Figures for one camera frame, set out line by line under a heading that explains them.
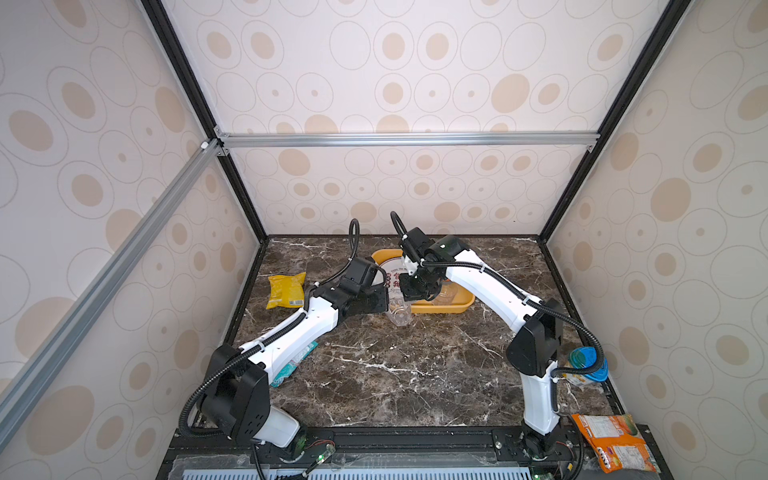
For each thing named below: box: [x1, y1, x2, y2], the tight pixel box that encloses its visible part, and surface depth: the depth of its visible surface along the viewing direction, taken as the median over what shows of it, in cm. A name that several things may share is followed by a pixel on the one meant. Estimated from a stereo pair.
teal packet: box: [270, 341, 319, 388], surface depth 87 cm
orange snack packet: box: [572, 414, 661, 474], surface depth 73 cm
